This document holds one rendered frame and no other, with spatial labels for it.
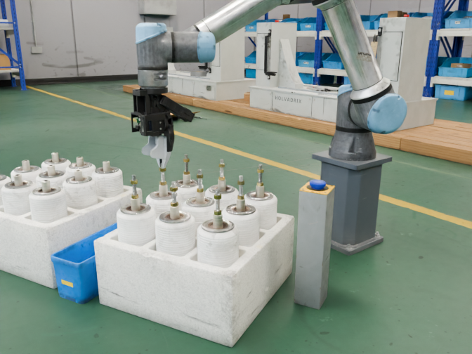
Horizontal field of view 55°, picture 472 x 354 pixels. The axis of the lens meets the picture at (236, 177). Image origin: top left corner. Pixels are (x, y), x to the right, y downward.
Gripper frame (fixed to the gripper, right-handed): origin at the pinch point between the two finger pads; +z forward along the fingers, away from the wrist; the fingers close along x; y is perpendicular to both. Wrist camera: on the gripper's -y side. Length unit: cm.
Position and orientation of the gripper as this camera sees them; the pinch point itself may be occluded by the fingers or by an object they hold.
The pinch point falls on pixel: (164, 162)
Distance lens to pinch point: 122.8
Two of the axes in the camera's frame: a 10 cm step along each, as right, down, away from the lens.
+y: -7.5, 1.9, -6.3
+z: 0.0, 9.6, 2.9
